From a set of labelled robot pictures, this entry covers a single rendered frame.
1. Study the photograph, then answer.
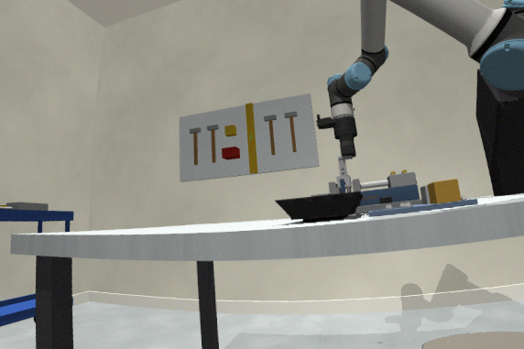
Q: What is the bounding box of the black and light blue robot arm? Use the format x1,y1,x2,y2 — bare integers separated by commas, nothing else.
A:
327,0,524,108

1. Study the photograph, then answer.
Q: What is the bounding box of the yellow rectangular block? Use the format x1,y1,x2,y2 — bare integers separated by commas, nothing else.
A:
428,179,461,204

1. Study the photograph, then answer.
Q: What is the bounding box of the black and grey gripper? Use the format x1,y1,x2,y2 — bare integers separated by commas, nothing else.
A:
316,104,357,176

